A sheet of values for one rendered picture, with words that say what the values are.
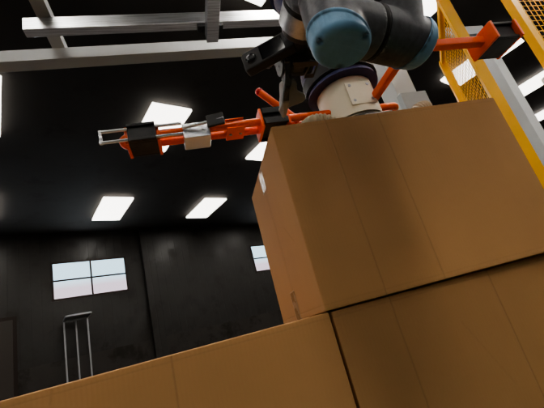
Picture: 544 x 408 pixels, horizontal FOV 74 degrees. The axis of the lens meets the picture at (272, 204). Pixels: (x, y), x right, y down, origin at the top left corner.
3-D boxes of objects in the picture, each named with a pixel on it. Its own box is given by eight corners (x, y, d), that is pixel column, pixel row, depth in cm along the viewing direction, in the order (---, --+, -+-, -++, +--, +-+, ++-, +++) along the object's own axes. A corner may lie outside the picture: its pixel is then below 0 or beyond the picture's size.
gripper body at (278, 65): (312, 80, 82) (329, 39, 71) (277, 84, 80) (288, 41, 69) (303, 54, 84) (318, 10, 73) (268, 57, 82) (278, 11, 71)
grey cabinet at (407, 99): (438, 131, 238) (421, 95, 248) (444, 126, 233) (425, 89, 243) (413, 135, 233) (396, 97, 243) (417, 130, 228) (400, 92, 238)
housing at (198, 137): (210, 147, 99) (207, 133, 101) (211, 133, 93) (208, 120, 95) (185, 150, 98) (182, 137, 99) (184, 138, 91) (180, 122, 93)
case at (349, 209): (460, 277, 116) (413, 168, 129) (575, 244, 79) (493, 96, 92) (283, 325, 102) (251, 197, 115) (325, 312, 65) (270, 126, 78)
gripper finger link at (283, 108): (306, 119, 85) (308, 78, 80) (282, 121, 83) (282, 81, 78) (301, 114, 87) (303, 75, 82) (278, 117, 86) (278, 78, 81)
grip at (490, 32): (499, 59, 96) (490, 45, 98) (524, 33, 88) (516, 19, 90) (473, 61, 94) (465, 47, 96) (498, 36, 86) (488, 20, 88)
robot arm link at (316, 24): (397, 36, 53) (375, -23, 58) (333, 19, 48) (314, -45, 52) (359, 78, 61) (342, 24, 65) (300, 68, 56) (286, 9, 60)
